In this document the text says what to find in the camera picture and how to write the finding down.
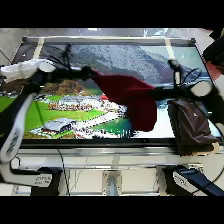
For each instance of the silver frame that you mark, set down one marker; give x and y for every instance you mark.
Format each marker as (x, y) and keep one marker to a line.
(110, 156)

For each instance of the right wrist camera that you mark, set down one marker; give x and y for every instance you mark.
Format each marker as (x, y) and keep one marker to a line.
(175, 68)

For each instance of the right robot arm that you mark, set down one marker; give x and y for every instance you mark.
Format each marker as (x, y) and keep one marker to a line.
(200, 89)

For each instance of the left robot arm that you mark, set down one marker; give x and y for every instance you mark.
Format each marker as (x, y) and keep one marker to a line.
(16, 123)

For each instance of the brown garment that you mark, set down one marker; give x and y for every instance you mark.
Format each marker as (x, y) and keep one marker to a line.
(191, 123)

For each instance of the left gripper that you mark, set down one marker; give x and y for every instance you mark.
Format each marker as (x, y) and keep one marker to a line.
(87, 72)

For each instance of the red shirt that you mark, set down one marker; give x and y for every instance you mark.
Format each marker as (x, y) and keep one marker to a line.
(136, 100)

